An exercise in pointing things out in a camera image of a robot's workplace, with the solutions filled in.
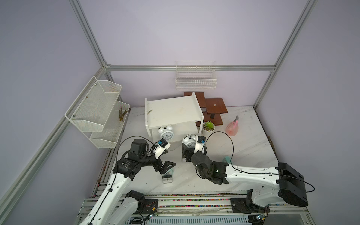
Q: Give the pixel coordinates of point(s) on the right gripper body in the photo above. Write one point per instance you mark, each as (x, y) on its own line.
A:
(191, 152)

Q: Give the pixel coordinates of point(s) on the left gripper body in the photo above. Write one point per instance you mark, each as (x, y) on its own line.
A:
(156, 163)

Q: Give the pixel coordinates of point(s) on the transparent square alarm clock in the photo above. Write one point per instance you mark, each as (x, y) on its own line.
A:
(167, 179)

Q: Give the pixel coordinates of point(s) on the white twin-bell alarm clock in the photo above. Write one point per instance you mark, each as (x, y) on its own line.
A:
(166, 132)

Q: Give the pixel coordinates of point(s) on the lilac square alarm clock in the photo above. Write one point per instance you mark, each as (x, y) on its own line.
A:
(227, 160)

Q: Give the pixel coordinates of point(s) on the mint green square alarm clock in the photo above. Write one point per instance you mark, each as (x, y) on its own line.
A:
(170, 170)

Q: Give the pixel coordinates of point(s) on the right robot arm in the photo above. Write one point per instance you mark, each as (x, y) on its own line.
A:
(269, 185)

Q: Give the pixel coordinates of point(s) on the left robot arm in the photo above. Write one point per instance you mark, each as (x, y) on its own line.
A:
(142, 153)

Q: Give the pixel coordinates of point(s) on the white two-tier shelf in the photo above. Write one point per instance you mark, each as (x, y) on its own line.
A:
(182, 113)

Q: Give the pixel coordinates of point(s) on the small potted green succulent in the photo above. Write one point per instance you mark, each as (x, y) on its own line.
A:
(208, 128)

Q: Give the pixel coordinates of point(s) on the brown wooden stepped stand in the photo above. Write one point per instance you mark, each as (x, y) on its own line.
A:
(212, 108)

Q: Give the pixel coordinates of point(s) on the pink spray bottle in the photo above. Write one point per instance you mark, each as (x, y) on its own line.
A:
(233, 127)

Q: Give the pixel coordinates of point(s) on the brown twigs in rack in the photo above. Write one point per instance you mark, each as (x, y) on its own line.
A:
(122, 114)

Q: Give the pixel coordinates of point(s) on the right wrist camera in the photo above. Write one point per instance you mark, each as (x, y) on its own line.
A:
(200, 145)

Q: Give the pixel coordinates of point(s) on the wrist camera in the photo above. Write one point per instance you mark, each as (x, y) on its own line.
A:
(200, 145)
(160, 147)

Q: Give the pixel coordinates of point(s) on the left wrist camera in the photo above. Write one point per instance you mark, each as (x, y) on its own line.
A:
(160, 147)

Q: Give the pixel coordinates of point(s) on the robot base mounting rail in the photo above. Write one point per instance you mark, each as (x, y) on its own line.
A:
(213, 209)

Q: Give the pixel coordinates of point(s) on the white wire wall basket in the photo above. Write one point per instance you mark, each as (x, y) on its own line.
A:
(195, 75)

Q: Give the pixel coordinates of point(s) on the white mesh wall rack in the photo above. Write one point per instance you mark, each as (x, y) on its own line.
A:
(95, 113)

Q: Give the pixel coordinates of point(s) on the aluminium frame rails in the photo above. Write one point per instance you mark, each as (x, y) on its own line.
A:
(19, 187)

